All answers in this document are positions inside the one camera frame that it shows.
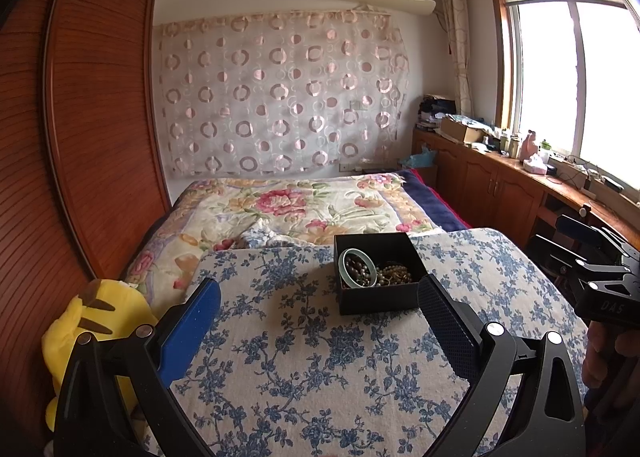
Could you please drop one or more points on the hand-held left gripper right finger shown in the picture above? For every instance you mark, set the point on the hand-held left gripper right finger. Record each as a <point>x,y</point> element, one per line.
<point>445,327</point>

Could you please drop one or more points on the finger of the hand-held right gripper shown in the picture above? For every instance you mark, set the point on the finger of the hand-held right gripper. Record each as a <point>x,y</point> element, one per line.
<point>575,227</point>
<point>560,254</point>

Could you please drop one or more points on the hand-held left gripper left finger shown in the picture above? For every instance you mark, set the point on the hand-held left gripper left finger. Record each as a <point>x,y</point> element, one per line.
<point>190,332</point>

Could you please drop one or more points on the black box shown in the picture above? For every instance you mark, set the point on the black box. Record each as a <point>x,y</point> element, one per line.
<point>375,304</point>

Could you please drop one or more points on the pale green jade bangle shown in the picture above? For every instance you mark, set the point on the pale green jade bangle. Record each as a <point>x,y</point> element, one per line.
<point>341,267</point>

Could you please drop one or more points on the person's right hand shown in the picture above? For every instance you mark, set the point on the person's right hand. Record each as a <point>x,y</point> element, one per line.
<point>596,352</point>

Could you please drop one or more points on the tissue box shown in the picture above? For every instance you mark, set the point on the tissue box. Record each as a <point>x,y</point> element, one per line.
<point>535,164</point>

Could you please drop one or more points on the pink bottle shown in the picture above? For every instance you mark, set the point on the pink bottle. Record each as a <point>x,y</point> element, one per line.
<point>528,144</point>

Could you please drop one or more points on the wooden cabinet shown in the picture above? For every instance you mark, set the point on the wooden cabinet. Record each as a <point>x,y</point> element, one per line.
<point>480,182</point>

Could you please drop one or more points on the blue floral cloth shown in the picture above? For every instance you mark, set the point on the blue floral cloth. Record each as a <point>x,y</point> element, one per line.
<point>310,352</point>

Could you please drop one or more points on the yellow plush toy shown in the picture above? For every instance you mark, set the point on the yellow plush toy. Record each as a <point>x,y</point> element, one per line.
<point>65,332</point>

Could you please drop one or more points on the navy blanket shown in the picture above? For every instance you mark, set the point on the navy blanket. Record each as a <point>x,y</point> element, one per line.
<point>435,202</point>

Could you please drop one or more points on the cardboard box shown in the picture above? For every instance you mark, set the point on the cardboard box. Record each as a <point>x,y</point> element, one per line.
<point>457,129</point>

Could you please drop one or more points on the window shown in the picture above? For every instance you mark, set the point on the window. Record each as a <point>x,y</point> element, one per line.
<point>545,77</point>

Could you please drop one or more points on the colourful floral quilt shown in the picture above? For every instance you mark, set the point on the colourful floral quilt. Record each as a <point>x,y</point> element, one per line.
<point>280,207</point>

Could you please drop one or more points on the blue plastic bag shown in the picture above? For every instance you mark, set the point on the blue plastic bag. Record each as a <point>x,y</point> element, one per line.
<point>420,157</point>

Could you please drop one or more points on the pile of clothes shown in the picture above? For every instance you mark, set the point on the pile of clothes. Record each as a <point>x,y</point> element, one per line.
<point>435,109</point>

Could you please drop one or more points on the beige window curtain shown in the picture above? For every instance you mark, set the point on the beige window curtain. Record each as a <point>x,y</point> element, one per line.
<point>457,37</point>

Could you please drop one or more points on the wooden wardrobe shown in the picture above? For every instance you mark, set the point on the wooden wardrobe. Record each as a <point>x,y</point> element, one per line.
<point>100,112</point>

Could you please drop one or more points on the sheer curtain with circles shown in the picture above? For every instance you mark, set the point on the sheer curtain with circles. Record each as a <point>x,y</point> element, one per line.
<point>280,87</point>

